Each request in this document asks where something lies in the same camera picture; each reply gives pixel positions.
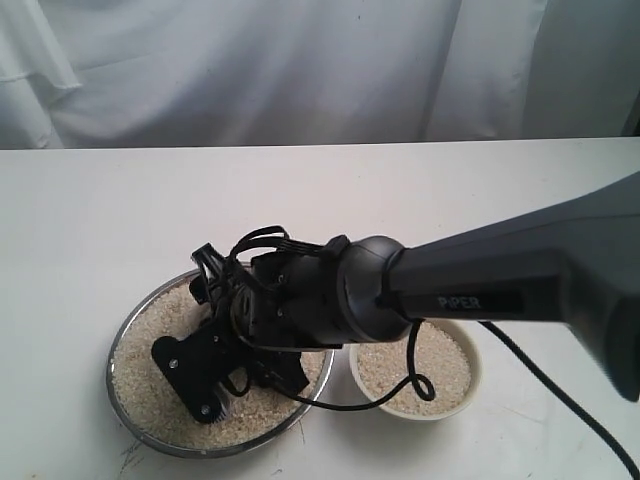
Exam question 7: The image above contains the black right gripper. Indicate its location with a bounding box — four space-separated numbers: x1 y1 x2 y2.
189 244 309 394

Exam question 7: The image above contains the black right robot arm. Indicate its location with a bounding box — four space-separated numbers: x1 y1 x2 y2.
189 175 639 402

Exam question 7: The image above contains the steel basin of rice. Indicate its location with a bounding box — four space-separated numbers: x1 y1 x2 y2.
106 271 310 459

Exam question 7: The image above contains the white bowl of rice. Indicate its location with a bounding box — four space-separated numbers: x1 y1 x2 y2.
349 320 482 422

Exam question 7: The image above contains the white cloth backdrop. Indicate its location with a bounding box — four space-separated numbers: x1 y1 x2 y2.
1 1 639 149

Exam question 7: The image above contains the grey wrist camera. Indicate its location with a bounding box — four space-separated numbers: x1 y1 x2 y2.
151 324 251 424

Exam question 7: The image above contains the black camera cable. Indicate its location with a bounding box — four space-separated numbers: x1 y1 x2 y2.
219 224 640 476

